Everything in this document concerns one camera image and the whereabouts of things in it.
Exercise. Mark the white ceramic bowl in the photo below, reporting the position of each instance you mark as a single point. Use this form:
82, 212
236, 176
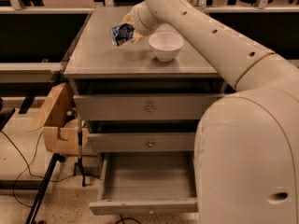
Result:
165, 46

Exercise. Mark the black table leg frame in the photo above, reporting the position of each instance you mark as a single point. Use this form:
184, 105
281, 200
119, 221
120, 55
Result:
39, 186

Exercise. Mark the brown cardboard box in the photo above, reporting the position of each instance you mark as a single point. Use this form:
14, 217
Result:
60, 131

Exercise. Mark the black tripod stand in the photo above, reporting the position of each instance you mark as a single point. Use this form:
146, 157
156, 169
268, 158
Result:
78, 165

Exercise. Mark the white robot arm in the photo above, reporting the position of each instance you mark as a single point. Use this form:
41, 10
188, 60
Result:
247, 144

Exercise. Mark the grey metal rail left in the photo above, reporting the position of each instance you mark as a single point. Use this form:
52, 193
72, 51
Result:
37, 42

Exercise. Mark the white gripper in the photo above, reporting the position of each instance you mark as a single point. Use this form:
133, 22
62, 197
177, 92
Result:
136, 19

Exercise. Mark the top grey drawer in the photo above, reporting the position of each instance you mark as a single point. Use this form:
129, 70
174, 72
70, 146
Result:
143, 106

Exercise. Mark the grey drawer cabinet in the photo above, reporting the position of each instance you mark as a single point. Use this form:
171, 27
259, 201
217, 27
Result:
98, 67

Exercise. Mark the bottom grey drawer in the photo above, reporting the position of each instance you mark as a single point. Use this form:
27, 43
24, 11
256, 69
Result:
146, 183

